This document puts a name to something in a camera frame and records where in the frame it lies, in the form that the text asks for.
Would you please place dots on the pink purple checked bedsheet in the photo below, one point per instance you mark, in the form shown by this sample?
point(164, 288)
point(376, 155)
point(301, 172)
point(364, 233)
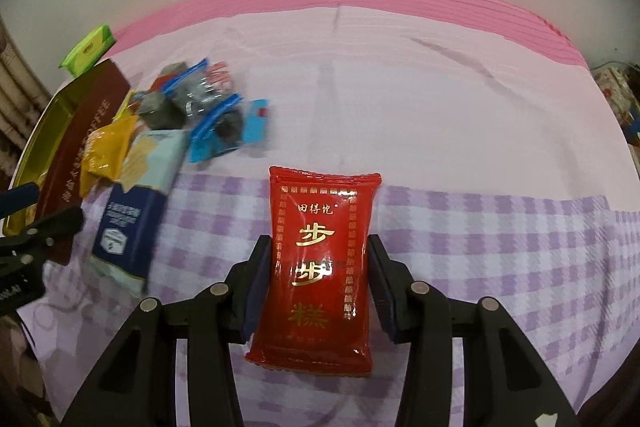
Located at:
point(400, 107)

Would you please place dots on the clear blue-edged snack packet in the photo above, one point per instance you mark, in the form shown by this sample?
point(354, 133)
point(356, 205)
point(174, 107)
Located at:
point(197, 92)

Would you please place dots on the pink patterned candy box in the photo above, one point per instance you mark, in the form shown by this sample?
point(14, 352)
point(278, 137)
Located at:
point(221, 77)

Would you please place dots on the red snack packet gold print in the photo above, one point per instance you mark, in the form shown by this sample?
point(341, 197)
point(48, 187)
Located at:
point(320, 267)

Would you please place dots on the brown toffee tin box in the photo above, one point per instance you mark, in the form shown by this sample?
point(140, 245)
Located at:
point(85, 117)

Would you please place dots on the green tissue packet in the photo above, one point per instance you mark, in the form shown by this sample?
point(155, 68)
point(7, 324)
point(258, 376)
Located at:
point(87, 49)

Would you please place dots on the dark grey snack packet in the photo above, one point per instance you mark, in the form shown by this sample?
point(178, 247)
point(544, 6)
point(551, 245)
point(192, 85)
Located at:
point(160, 112)

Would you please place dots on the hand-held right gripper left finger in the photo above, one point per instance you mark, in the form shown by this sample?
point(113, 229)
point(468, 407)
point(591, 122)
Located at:
point(256, 302)

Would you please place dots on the blue snack packet dark filling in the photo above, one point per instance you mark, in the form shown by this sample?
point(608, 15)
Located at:
point(250, 129)

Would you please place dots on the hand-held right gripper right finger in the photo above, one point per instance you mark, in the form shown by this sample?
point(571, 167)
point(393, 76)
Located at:
point(384, 302)

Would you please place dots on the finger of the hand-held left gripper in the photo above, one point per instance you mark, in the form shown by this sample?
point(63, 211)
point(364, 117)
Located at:
point(55, 224)
point(20, 199)

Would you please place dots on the beige patterned curtain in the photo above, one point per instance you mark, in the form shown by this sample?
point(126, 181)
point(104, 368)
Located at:
point(17, 72)

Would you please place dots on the small red snack packet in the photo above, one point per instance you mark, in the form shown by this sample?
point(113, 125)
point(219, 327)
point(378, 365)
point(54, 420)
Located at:
point(161, 84)

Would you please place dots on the pale blue navy snack packet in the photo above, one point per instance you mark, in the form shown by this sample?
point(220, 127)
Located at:
point(135, 207)

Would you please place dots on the yellow snack packet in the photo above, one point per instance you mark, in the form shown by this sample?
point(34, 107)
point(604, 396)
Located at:
point(107, 147)

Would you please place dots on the golden tin box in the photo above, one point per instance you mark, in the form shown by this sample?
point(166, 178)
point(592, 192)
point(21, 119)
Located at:
point(37, 142)

